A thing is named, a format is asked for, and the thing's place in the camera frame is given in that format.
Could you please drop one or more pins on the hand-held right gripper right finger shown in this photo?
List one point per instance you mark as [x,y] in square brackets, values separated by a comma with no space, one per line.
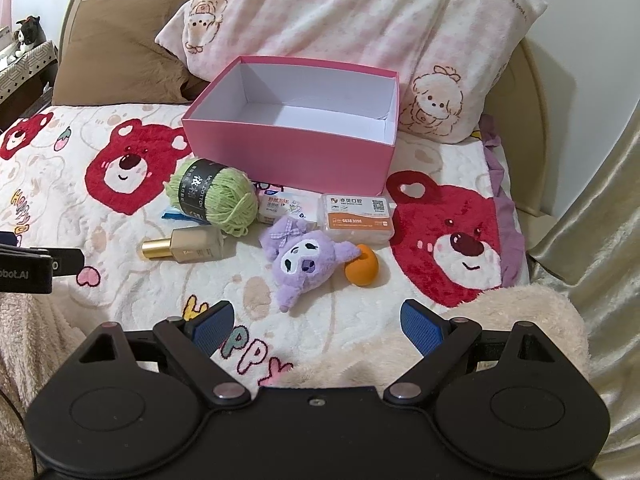
[422,330]

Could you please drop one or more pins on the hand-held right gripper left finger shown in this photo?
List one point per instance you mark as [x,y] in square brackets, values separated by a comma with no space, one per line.
[215,322]

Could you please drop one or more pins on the clear orange-label floss box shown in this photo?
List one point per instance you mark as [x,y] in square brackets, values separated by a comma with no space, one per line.
[357,220]

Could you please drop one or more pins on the pink cartoon-print pillow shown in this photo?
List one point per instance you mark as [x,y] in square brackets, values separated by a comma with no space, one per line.
[350,15]

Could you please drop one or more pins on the cluttered bedside table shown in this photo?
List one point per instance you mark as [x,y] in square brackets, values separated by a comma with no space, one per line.
[25,67]

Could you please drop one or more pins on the purple plush toy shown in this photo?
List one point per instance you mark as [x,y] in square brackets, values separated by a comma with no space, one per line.
[300,260]

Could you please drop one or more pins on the orange makeup sponge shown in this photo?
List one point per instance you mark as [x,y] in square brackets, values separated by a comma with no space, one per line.
[362,270]

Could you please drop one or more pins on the pink cardboard box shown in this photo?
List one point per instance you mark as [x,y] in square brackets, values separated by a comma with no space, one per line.
[280,152]

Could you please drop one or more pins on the blue tissue packet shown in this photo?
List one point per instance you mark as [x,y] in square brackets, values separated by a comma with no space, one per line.
[172,215]

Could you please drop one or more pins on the red bear printed blanket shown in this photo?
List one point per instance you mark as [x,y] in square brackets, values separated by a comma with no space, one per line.
[65,195]

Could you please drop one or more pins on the gold-capped foundation bottle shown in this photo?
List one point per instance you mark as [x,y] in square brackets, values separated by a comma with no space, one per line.
[192,245]

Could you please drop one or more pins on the purple cloth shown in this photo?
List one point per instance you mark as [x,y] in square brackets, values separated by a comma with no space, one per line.
[505,210]

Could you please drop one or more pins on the small white tissue pack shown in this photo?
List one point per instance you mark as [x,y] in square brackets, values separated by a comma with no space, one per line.
[280,205]

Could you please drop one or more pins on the beige fluffy blanket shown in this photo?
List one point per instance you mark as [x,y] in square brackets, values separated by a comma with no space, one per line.
[525,305]

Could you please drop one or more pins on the brown pillow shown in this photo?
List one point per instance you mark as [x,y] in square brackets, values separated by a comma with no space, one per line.
[115,55]

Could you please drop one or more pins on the green yarn ball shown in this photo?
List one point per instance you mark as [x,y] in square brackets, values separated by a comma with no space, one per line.
[225,200]

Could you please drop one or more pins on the gold satin cloth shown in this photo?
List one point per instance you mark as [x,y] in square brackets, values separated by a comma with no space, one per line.
[600,240]

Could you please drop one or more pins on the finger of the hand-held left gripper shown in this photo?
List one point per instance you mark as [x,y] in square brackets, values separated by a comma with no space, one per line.
[67,261]

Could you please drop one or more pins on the black and white cat plush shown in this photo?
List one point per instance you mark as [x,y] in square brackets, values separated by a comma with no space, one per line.
[30,35]

